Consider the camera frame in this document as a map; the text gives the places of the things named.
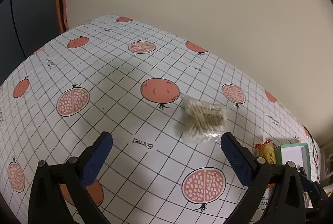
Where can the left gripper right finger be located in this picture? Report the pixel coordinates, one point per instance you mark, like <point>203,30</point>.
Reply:
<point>286,204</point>

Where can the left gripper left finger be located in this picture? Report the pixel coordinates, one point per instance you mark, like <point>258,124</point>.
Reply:
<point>47,203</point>

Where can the yellow snack packet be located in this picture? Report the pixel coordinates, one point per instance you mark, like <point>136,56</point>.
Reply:
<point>265,151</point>

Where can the bag of cotton swabs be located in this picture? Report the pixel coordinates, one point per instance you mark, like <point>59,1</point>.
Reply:
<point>204,122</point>

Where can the teal shallow cardboard box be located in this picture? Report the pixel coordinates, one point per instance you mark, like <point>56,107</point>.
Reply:
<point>295,152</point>

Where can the white wooden shelf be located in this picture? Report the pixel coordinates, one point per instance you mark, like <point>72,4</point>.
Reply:
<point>325,162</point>

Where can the pomegranate print grid tablecloth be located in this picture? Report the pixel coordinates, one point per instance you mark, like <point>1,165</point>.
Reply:
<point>129,79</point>

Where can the dark blue cabinet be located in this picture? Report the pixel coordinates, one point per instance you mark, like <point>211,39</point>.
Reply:
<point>26,25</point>

